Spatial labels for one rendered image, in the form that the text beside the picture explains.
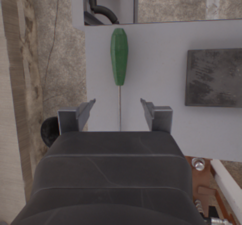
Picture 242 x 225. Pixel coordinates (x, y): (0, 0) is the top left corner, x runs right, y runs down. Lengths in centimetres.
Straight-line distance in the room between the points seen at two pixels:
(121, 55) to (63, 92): 159
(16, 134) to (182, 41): 169
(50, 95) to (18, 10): 79
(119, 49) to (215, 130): 18
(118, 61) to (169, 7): 136
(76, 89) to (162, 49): 151
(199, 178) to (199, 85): 89
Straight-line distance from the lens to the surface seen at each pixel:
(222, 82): 27
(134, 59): 27
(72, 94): 176
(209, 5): 136
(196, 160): 103
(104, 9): 35
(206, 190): 114
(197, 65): 26
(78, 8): 31
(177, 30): 27
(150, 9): 159
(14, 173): 204
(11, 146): 191
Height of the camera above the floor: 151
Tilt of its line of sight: 72 degrees down
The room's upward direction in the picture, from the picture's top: 131 degrees counter-clockwise
